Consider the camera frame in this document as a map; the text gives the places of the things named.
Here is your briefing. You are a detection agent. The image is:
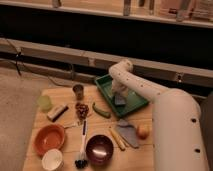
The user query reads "grey sponge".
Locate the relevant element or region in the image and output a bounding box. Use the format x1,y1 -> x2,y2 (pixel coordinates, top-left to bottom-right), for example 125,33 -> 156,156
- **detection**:
114,94 -> 126,106

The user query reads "green plastic tray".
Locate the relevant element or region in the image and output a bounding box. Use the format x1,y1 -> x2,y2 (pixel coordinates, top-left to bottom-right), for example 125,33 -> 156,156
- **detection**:
94,74 -> 149,118

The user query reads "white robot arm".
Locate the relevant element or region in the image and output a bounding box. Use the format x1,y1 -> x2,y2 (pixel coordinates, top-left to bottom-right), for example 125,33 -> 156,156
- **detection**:
108,59 -> 210,171

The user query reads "small metal cup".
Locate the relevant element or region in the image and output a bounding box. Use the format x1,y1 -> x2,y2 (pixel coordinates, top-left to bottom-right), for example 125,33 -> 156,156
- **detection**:
73,84 -> 84,100

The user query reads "brown grape bunch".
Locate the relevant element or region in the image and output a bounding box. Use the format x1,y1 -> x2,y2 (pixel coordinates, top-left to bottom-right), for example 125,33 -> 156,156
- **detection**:
75,102 -> 89,120

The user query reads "grey cloth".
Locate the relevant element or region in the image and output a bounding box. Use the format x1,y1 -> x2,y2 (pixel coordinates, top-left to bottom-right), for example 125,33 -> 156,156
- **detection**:
116,119 -> 139,148

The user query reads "orange fruit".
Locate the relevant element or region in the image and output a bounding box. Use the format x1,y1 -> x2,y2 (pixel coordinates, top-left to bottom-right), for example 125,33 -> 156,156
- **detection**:
136,125 -> 149,140

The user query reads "small metal spoon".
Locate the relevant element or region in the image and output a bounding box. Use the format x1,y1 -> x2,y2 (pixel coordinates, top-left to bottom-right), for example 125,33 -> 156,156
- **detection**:
64,121 -> 81,129

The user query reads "dark maroon bowl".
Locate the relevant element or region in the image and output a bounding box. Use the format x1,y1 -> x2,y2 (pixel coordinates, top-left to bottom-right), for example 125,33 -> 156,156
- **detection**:
86,135 -> 114,166

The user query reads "black and white eraser brush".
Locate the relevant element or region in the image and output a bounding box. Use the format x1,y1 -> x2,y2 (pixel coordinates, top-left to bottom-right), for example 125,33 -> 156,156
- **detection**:
47,104 -> 69,122

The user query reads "translucent green cup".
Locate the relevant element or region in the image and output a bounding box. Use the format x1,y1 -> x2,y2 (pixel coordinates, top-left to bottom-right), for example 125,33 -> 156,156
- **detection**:
37,95 -> 52,112

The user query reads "orange bowl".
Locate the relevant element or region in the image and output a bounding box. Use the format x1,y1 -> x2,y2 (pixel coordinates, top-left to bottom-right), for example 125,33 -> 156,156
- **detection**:
34,124 -> 66,156

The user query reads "white cup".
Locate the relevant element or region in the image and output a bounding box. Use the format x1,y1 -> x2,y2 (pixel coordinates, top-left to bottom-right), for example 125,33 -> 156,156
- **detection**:
41,149 -> 63,171

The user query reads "black cable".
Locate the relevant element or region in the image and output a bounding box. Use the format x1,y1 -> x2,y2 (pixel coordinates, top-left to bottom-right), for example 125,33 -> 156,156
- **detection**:
3,38 -> 98,88

